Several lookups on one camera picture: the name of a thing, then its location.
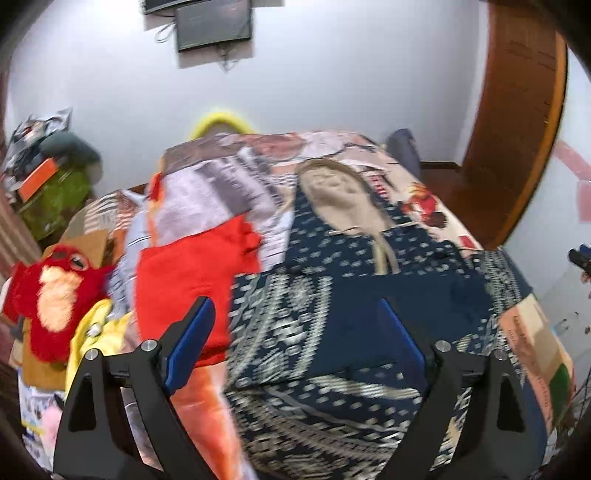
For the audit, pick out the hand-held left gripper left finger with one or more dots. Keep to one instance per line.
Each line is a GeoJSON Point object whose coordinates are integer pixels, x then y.
{"type": "Point", "coordinates": [191, 341]}

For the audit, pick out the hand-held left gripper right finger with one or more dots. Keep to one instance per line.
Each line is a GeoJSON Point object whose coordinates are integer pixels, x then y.
{"type": "Point", "coordinates": [400, 337]}

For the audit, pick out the red garment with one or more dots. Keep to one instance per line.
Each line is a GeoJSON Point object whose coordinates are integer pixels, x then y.
{"type": "Point", "coordinates": [184, 277]}

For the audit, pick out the navy patterned garment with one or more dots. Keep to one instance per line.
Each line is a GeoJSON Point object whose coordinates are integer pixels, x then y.
{"type": "Point", "coordinates": [323, 323]}

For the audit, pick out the yellow plush toy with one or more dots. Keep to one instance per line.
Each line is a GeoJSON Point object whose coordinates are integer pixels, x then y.
{"type": "Point", "coordinates": [99, 332]}

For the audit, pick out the grey checked cloth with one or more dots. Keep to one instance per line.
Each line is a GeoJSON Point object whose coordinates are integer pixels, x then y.
{"type": "Point", "coordinates": [134, 258]}

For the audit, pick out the brown cardboard sheet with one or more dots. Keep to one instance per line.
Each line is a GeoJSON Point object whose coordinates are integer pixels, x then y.
{"type": "Point", "coordinates": [92, 242]}

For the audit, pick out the newspaper print blanket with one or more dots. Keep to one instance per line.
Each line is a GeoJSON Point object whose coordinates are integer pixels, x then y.
{"type": "Point", "coordinates": [217, 184]}

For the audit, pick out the brown wooden door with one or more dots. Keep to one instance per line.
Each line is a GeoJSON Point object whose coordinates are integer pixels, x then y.
{"type": "Point", "coordinates": [512, 115]}

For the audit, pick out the red plush toy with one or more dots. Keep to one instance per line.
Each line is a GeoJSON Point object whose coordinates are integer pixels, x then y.
{"type": "Point", "coordinates": [27, 295]}

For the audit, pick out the blue-grey cushion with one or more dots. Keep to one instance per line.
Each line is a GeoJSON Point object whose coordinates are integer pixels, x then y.
{"type": "Point", "coordinates": [404, 147]}

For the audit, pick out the striped brown cloth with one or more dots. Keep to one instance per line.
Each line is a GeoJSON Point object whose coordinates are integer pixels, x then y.
{"type": "Point", "coordinates": [16, 235]}

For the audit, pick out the orange box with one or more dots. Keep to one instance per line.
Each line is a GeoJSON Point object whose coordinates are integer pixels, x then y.
{"type": "Point", "coordinates": [38, 180]}

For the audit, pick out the yellow round cushion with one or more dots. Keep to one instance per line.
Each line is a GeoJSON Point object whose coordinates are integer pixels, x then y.
{"type": "Point", "coordinates": [221, 119]}

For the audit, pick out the grey-green cushion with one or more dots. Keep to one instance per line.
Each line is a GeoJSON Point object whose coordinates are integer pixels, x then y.
{"type": "Point", "coordinates": [71, 145]}

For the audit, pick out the pink wall sticker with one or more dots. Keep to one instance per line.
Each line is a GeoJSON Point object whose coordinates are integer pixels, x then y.
{"type": "Point", "coordinates": [572, 161]}

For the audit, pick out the large black wall monitor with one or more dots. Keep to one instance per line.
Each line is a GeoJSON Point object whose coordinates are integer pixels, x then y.
{"type": "Point", "coordinates": [213, 23]}

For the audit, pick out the small black wall monitor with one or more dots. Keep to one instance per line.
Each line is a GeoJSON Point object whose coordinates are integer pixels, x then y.
{"type": "Point", "coordinates": [161, 4]}

